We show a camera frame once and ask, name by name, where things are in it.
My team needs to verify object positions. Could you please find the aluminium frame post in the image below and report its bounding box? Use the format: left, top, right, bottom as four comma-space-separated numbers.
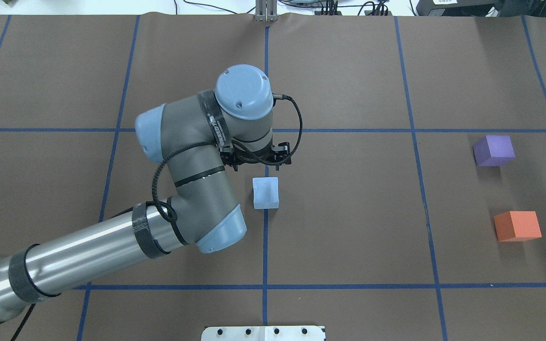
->
254, 0, 279, 22

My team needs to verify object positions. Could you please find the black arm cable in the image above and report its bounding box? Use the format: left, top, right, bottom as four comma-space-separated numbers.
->
152, 94, 304, 223

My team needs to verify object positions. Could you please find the purple foam block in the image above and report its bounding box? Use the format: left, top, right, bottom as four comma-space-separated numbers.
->
473, 135, 516, 167

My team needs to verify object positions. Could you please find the light blue foam block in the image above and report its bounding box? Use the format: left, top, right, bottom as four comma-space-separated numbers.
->
252, 177, 280, 210

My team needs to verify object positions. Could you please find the orange foam block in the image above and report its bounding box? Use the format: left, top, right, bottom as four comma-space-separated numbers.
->
493, 211, 542, 242

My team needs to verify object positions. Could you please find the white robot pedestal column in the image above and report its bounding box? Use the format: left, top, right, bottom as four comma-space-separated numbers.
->
200, 325, 327, 341

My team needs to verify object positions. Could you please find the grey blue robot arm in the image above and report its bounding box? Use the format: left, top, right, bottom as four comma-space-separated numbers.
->
0, 64, 274, 324

